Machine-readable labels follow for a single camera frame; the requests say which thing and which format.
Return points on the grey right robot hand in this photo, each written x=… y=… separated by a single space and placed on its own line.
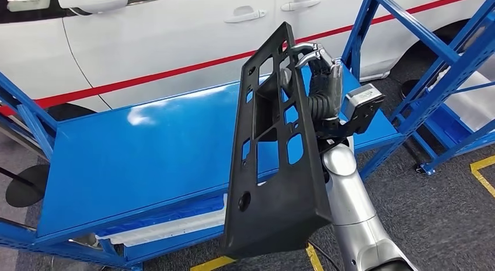
x=326 y=79

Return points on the black plastic plate bracket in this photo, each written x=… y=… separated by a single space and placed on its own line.
x=278 y=215

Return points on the blue metal shelf rack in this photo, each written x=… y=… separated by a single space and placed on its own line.
x=427 y=168
x=135 y=157

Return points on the blue plastic crate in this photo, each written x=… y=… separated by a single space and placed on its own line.
x=174 y=213

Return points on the yellow floor tape square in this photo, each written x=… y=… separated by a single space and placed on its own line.
x=210 y=264

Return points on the white car side mirror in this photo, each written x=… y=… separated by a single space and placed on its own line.
x=92 y=0

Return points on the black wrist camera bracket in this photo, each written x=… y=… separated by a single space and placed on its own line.
x=359 y=126

